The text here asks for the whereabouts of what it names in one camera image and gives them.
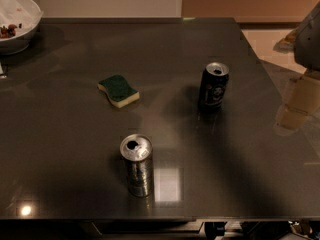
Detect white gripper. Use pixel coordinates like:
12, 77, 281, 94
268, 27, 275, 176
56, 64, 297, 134
275, 2, 320, 131

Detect dark pepsi can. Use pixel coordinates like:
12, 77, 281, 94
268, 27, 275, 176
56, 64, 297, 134
198, 62, 229, 113

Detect silver tall can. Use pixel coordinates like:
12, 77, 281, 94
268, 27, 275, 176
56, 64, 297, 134
120, 134, 154, 197

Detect green yellow sponge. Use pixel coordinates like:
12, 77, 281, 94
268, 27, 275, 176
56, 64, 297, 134
97, 75, 140, 108

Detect white bowl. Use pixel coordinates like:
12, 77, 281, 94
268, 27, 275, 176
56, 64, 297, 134
0, 0, 43, 55

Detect red snacks in bowl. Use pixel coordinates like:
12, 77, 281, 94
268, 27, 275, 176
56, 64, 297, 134
0, 24, 22, 39

